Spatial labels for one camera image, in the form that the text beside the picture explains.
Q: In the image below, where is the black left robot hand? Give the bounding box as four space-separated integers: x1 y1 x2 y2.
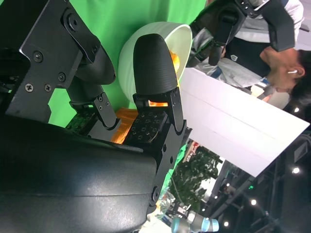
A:
189 0 246 67

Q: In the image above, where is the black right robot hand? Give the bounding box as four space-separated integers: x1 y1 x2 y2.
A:
0 0 192 233

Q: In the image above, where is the orange ring doughnut bread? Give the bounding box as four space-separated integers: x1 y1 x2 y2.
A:
148 50 182 108

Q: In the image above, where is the pale green bowl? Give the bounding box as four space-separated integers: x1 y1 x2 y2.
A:
118 21 193 100

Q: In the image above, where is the person in grey shirt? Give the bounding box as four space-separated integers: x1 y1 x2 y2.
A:
218 0 311 114

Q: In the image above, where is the white board panel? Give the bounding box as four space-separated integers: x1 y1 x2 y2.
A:
178 67 311 178

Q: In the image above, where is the green tablecloth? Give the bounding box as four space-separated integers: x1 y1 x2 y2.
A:
47 0 209 195

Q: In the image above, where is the dark green plant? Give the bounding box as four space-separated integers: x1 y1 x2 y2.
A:
170 145 224 212

